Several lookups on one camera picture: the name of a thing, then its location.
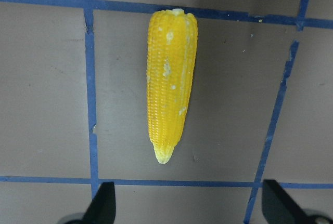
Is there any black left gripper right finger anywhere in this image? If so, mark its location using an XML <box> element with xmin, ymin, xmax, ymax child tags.
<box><xmin>261</xmin><ymin>179</ymin><xmax>312</xmax><ymax>224</ymax></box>

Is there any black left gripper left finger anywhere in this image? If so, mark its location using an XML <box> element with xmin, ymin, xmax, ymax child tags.
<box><xmin>82</xmin><ymin>182</ymin><xmax>116</xmax><ymax>224</ymax></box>

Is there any yellow corn cob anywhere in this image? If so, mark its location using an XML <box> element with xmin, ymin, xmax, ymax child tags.
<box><xmin>146</xmin><ymin>8</ymin><xmax>198</xmax><ymax>164</ymax></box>

